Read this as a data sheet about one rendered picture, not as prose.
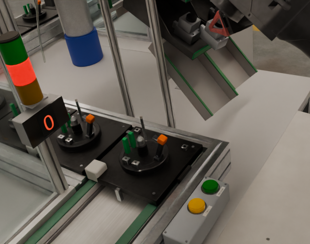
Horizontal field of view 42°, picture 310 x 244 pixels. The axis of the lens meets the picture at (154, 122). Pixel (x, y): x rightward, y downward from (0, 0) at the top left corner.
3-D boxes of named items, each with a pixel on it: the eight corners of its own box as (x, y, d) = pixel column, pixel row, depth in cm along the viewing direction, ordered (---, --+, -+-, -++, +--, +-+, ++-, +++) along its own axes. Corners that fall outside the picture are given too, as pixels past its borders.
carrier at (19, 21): (65, 13, 235) (58, -8, 228) (34, 30, 220) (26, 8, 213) (37, 10, 248) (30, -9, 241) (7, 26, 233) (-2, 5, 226)
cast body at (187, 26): (199, 38, 115) (205, 19, 110) (190, 45, 113) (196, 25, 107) (177, 23, 118) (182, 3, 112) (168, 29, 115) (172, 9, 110)
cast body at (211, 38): (225, 45, 111) (234, 25, 105) (214, 51, 108) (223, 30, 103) (204, 27, 114) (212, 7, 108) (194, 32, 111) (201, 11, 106)
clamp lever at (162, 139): (163, 155, 109) (168, 137, 103) (159, 160, 108) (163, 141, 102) (152, 148, 110) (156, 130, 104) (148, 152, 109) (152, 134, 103)
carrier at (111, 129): (133, 129, 129) (125, 97, 122) (83, 177, 114) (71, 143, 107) (79, 114, 142) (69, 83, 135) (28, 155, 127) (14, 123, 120)
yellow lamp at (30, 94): (48, 95, 91) (40, 77, 88) (31, 107, 88) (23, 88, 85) (33, 91, 94) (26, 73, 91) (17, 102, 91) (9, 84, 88)
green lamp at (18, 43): (33, 55, 85) (25, 34, 83) (15, 67, 82) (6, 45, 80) (18, 53, 88) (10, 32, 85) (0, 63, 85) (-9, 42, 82)
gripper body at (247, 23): (218, 10, 97) (240, 0, 91) (245, -1, 103) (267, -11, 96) (228, 36, 99) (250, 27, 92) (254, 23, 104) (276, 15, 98)
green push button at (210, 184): (221, 187, 102) (220, 181, 101) (214, 198, 99) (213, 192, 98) (207, 182, 104) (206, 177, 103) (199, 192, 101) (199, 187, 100)
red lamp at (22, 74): (40, 76, 88) (33, 56, 85) (23, 87, 85) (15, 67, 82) (26, 73, 91) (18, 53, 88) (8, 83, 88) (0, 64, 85)
